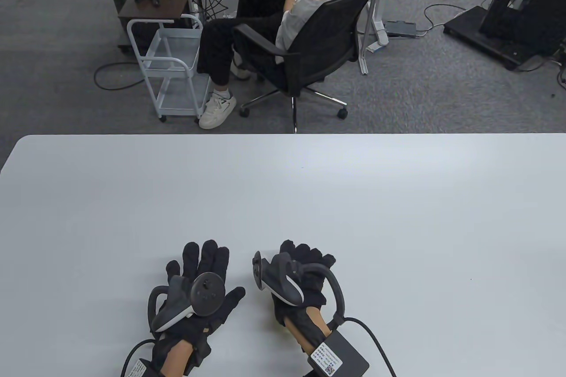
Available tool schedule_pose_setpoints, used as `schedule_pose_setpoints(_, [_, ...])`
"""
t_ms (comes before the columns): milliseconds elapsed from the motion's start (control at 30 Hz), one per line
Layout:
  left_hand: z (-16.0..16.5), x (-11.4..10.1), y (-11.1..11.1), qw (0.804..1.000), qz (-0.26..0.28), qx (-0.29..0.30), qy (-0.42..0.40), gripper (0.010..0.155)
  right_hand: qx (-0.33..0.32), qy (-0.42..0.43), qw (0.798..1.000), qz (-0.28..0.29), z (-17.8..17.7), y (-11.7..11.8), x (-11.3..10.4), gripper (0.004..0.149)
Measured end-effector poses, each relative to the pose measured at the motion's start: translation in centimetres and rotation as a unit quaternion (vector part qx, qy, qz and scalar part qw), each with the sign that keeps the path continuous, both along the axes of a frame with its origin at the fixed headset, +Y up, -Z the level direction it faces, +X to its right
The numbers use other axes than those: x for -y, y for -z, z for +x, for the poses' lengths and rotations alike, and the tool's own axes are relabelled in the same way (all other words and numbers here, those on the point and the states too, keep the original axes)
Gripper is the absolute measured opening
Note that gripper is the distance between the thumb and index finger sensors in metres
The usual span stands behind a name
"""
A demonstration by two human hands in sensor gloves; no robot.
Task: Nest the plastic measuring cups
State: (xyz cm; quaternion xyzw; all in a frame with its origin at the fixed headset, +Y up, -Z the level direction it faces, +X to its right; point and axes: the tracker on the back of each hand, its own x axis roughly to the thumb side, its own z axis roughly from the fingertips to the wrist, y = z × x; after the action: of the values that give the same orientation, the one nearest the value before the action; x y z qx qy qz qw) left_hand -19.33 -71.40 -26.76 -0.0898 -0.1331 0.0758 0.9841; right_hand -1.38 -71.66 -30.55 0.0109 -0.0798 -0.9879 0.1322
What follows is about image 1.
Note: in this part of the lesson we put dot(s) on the person's left hand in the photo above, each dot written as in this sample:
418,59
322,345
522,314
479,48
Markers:
212,328

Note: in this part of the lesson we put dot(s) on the person's right hand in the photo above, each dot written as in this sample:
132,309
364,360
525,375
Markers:
311,293

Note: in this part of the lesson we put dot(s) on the person's left little finger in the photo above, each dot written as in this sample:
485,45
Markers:
174,270

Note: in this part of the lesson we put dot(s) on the person's left thumb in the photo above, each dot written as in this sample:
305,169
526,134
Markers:
234,297

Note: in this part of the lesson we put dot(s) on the person's right fingers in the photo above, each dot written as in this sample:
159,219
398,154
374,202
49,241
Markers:
311,255

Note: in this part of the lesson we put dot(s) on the person's left middle finger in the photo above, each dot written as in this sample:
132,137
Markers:
208,257

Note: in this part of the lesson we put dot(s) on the person's right forearm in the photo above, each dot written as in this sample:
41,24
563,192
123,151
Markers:
307,328

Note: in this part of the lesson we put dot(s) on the person's left forearm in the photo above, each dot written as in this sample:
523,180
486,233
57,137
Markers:
177,357

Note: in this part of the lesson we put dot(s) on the grey controller on left glove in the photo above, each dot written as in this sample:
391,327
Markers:
199,295

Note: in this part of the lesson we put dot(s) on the grey controller on glove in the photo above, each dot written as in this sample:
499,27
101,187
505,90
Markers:
199,295
283,279

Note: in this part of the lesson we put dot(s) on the grey controller on right glove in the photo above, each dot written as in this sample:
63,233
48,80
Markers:
283,279

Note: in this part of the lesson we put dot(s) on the black box on right wrist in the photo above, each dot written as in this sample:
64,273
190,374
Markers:
342,352

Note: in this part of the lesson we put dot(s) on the black box on wrist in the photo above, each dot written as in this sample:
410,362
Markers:
141,368
342,352

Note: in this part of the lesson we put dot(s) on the black box on left wrist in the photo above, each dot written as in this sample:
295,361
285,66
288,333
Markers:
141,368

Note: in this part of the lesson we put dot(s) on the white rolling cart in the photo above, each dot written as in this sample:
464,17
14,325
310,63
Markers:
172,67

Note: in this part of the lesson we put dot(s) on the black office chair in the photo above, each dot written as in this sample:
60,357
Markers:
323,41

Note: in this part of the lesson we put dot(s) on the grey floor power box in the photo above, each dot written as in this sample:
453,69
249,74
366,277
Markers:
400,28

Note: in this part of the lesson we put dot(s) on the dark brown side table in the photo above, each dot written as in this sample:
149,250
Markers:
177,3

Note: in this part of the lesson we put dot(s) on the black equipment stand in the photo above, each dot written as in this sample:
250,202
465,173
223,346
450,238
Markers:
513,19

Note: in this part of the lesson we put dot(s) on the white desk frame leg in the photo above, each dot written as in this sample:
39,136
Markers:
376,19

